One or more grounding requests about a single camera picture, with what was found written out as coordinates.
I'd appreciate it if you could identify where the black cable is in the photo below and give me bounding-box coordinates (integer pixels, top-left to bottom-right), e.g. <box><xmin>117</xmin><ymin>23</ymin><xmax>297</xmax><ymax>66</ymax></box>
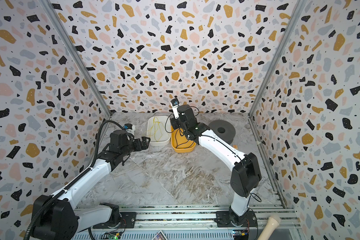
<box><xmin>164</xmin><ymin>105</ymin><xmax>200</xmax><ymax>150</ymax></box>

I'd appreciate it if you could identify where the grey cable spool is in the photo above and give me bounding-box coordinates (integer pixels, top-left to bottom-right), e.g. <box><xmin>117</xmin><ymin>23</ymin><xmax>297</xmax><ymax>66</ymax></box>
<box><xmin>209</xmin><ymin>120</ymin><xmax>236</xmax><ymax>144</ymax></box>

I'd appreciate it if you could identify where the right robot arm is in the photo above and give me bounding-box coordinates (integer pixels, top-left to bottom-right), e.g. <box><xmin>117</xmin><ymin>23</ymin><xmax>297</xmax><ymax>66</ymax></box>
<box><xmin>170</xmin><ymin>98</ymin><xmax>262</xmax><ymax>227</ymax></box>

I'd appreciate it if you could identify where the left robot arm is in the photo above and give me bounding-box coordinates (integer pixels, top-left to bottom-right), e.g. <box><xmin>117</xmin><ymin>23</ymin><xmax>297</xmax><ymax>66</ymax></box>
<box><xmin>24</xmin><ymin>130</ymin><xmax>151</xmax><ymax>240</ymax></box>

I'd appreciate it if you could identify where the white rectangular tray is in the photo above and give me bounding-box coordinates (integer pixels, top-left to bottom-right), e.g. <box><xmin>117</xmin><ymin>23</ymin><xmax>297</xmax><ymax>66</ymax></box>
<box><xmin>146</xmin><ymin>116</ymin><xmax>171</xmax><ymax>147</ymax></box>

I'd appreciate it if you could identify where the yellow rectangular tray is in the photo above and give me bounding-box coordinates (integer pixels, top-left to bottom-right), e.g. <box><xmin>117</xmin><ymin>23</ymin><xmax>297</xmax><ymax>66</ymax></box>
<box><xmin>171</xmin><ymin>127</ymin><xmax>196</xmax><ymax>153</ymax></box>

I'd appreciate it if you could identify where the yellow cable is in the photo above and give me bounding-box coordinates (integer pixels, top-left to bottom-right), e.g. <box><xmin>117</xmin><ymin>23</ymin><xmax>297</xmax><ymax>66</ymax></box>
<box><xmin>146</xmin><ymin>116</ymin><xmax>169</xmax><ymax>142</ymax></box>

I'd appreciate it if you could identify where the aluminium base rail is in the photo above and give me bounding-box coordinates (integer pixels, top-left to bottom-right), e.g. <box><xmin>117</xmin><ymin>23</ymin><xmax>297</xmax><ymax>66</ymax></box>
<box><xmin>72</xmin><ymin>205</ymin><xmax>305</xmax><ymax>240</ymax></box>

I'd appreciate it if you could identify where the wooden mallet handle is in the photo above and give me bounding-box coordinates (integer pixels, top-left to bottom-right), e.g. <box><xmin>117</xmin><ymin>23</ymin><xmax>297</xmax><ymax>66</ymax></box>
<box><xmin>258</xmin><ymin>215</ymin><xmax>281</xmax><ymax>240</ymax></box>

